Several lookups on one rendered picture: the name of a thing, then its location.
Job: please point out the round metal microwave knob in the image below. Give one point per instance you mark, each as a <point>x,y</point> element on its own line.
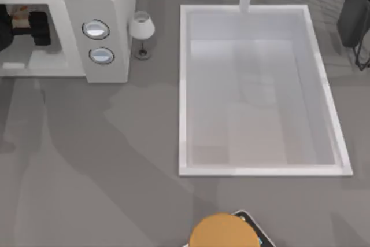
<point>95,29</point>
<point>101,55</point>

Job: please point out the pale microwave oven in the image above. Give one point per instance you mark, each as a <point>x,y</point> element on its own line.
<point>115,41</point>

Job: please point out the clear wine glass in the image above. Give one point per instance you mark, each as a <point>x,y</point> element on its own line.
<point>141,27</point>

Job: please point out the white sink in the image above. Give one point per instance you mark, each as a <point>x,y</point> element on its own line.
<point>260,99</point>

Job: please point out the black tablet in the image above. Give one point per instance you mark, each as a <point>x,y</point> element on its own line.
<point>261,232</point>

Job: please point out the black metal rack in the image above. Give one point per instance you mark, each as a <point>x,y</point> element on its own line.
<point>354,12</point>

